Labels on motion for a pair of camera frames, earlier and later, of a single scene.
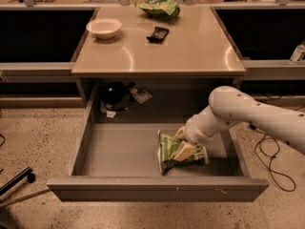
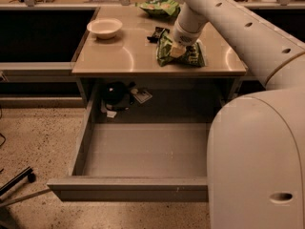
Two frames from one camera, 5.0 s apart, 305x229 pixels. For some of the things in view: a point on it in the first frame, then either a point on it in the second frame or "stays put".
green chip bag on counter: x=159 y=7 stays put
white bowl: x=104 y=28 stays put
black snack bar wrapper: x=158 y=35 stays put
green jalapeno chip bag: x=167 y=147 → x=194 y=54
